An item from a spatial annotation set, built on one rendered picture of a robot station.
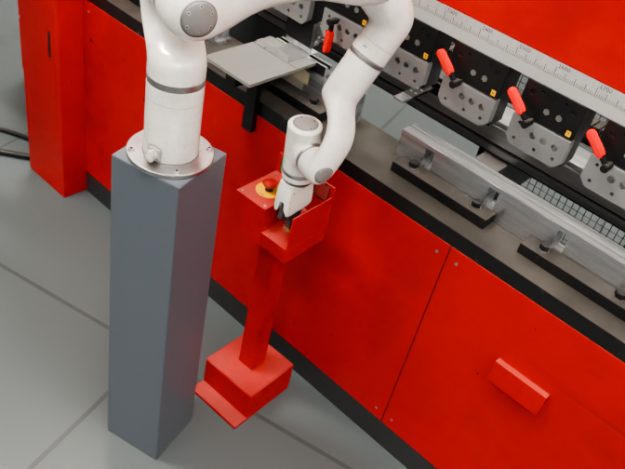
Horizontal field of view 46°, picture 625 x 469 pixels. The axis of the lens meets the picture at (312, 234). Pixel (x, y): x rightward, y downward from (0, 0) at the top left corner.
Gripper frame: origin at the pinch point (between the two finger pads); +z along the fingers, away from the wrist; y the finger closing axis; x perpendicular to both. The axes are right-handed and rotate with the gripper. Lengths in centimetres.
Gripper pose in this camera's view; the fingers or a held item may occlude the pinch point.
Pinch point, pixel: (291, 221)
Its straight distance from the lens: 194.1
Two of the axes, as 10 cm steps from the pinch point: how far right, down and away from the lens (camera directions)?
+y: -6.6, 4.5, -6.0
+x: 7.4, 5.3, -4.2
